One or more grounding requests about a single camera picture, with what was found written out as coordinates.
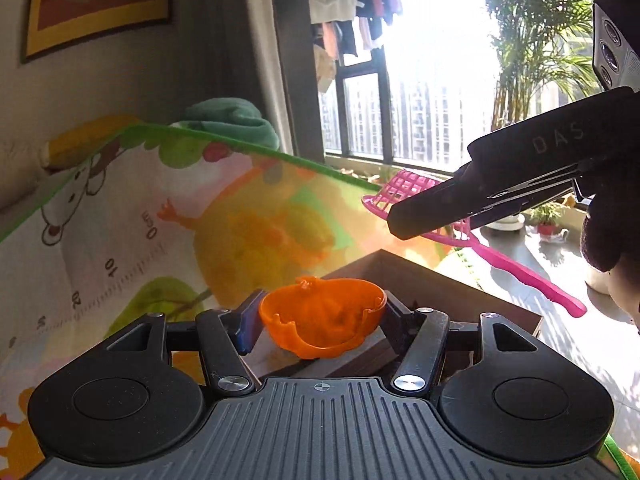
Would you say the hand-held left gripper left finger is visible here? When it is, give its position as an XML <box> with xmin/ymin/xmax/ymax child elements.
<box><xmin>102</xmin><ymin>289</ymin><xmax>266</xmax><ymax>396</ymax></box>

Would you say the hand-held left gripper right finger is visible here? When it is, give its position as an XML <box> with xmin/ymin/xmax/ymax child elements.
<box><xmin>377</xmin><ymin>290</ymin><xmax>541</xmax><ymax>396</ymax></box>

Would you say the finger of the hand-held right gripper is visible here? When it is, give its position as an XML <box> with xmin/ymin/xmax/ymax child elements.
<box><xmin>387</xmin><ymin>170</ymin><xmax>576</xmax><ymax>241</ymax></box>

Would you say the brown cardboard box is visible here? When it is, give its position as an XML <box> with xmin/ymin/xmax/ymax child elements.
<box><xmin>270</xmin><ymin>249</ymin><xmax>543</xmax><ymax>378</ymax></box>

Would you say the orange plastic shell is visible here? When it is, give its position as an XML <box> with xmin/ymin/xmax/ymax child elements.
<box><xmin>258</xmin><ymin>276</ymin><xmax>388</xmax><ymax>361</ymax></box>

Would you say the pink plastic fly swatter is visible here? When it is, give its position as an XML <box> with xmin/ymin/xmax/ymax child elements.
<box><xmin>361</xmin><ymin>169</ymin><xmax>588</xmax><ymax>318</ymax></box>

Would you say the person's right hand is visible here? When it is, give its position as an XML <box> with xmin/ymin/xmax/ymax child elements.
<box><xmin>580</xmin><ymin>177</ymin><xmax>640</xmax><ymax>273</ymax></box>

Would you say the red potted plant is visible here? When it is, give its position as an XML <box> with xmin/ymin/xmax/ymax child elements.
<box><xmin>530</xmin><ymin>202</ymin><xmax>568</xmax><ymax>238</ymax></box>

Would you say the tall palm plant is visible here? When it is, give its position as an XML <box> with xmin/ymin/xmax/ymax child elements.
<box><xmin>470</xmin><ymin>0</ymin><xmax>606</xmax><ymax>131</ymax></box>

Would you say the white plant pot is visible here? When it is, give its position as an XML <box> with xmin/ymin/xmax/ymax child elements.
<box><xmin>584</xmin><ymin>260</ymin><xmax>616</xmax><ymax>292</ymax></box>

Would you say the cartoon printed play mat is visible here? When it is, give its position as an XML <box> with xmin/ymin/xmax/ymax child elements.
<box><xmin>0</xmin><ymin>122</ymin><xmax>631</xmax><ymax>480</ymax></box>

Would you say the hanging laundry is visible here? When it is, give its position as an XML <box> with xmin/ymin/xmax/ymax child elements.
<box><xmin>307</xmin><ymin>0</ymin><xmax>403</xmax><ymax>93</ymax></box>

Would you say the yellow banana pillow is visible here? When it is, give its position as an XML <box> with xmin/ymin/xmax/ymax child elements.
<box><xmin>42</xmin><ymin>115</ymin><xmax>143</xmax><ymax>168</ymax></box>

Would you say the grey curtain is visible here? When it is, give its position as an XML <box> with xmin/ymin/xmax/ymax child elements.
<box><xmin>170</xmin><ymin>0</ymin><xmax>326</xmax><ymax>161</ymax></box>

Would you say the cream pillow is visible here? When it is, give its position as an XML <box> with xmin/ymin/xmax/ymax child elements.
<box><xmin>0</xmin><ymin>135</ymin><xmax>51</xmax><ymax>181</ymax></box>

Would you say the black window frame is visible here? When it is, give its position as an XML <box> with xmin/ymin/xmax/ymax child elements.
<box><xmin>270</xmin><ymin>0</ymin><xmax>501</xmax><ymax>171</ymax></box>

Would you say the framed wall picture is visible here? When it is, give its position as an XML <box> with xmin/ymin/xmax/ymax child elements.
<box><xmin>20</xmin><ymin>0</ymin><xmax>173</xmax><ymax>63</ymax></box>

